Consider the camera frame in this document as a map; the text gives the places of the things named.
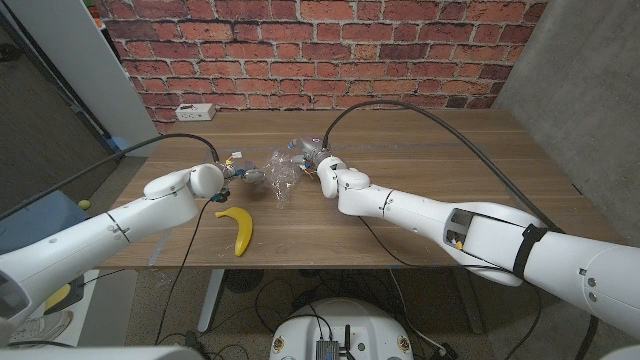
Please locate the white power strip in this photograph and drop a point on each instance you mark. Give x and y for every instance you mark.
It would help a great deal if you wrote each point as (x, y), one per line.
(195, 112)

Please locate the red brick print backdrop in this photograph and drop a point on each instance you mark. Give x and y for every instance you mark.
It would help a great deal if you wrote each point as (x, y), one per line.
(320, 50)

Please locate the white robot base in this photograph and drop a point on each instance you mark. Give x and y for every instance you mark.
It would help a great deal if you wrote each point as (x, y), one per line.
(370, 330)

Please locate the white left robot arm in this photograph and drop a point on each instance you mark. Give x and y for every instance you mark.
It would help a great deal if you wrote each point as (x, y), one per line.
(75, 245)

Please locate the yellow green tennis ball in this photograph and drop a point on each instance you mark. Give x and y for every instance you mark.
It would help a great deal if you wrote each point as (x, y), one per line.
(84, 204)

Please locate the white board panel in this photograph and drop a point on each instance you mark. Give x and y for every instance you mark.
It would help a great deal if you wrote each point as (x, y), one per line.
(75, 50)

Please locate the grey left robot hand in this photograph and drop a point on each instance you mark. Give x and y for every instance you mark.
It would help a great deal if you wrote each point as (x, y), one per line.
(247, 171)

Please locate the black round floor fan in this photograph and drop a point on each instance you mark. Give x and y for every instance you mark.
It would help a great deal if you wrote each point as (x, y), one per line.
(242, 280)

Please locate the yellow banana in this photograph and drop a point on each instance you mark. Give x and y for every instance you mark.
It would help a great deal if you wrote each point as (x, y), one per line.
(244, 227)

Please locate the blue grey bin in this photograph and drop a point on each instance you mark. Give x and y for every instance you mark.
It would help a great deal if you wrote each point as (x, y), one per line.
(50, 220)

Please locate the white robot chest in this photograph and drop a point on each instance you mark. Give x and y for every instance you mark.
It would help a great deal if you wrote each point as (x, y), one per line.
(100, 353)

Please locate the clear plastic wrap sheet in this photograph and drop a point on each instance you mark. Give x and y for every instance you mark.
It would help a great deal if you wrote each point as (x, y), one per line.
(282, 175)

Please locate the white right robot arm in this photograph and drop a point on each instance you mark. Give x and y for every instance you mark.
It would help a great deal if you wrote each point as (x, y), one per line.
(425, 210)

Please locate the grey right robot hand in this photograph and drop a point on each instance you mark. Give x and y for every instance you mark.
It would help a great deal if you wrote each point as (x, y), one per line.
(310, 152)

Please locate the black yellow foot pedal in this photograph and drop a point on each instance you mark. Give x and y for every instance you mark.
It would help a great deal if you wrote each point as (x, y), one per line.
(57, 296)

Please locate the white table leg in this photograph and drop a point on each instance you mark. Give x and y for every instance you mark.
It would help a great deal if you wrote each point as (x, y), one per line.
(210, 305)

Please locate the grey table leg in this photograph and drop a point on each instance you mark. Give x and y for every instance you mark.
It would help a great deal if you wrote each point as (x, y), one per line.
(472, 310)

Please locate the grey white sneaker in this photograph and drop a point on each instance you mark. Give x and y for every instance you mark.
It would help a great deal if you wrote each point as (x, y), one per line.
(42, 327)

